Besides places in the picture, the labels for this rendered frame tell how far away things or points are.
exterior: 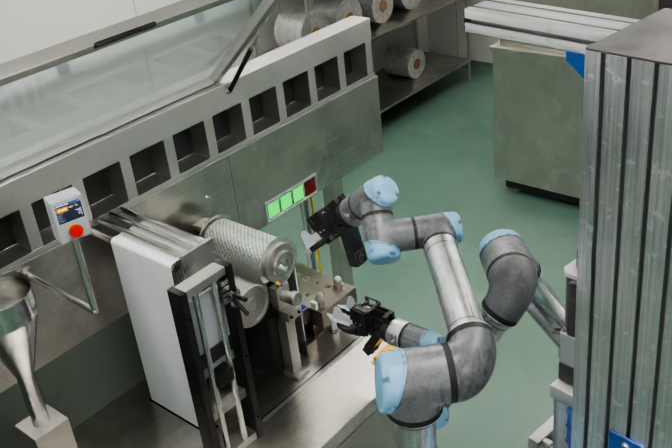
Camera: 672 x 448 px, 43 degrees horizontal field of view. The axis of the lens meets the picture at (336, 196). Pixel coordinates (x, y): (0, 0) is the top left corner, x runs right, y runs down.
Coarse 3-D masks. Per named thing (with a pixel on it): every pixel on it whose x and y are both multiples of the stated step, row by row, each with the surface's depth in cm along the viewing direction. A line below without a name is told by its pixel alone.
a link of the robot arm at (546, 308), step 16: (496, 240) 207; (512, 240) 206; (480, 256) 211; (496, 256) 202; (528, 256) 202; (544, 288) 211; (544, 304) 211; (560, 304) 214; (544, 320) 214; (560, 320) 214
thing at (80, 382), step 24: (96, 336) 234; (120, 336) 241; (72, 360) 230; (96, 360) 236; (120, 360) 243; (48, 384) 226; (72, 384) 232; (96, 384) 238; (120, 384) 245; (0, 408) 216; (24, 408) 222; (72, 408) 234; (96, 408) 240; (0, 432) 218
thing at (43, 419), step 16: (0, 304) 191; (32, 320) 183; (0, 336) 179; (16, 336) 181; (32, 336) 186; (0, 352) 183; (16, 352) 184; (32, 352) 188; (16, 368) 187; (32, 368) 191; (32, 384) 192; (32, 400) 194; (32, 416) 196; (48, 416) 198; (64, 416) 200; (32, 432) 196; (48, 432) 196; (64, 432) 199
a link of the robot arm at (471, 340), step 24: (432, 216) 192; (456, 216) 191; (432, 240) 187; (456, 240) 191; (432, 264) 183; (456, 264) 180; (456, 288) 175; (456, 312) 171; (480, 312) 173; (456, 336) 166; (480, 336) 164; (456, 360) 159; (480, 360) 160; (480, 384) 160
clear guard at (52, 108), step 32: (256, 0) 213; (160, 32) 191; (192, 32) 204; (224, 32) 219; (64, 64) 172; (96, 64) 183; (128, 64) 195; (160, 64) 209; (192, 64) 225; (0, 96) 166; (32, 96) 176; (64, 96) 187; (96, 96) 200; (128, 96) 215; (160, 96) 231; (0, 128) 180; (32, 128) 192; (64, 128) 205; (96, 128) 220; (0, 160) 196
